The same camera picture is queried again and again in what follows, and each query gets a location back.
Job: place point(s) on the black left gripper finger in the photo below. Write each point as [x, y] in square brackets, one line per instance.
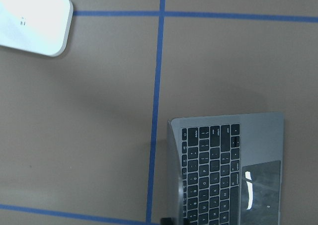
[166, 221]

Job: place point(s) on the white desk lamp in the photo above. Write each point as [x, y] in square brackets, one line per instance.
[36, 26]

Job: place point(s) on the grey laptop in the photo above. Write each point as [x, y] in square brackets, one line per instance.
[225, 170]

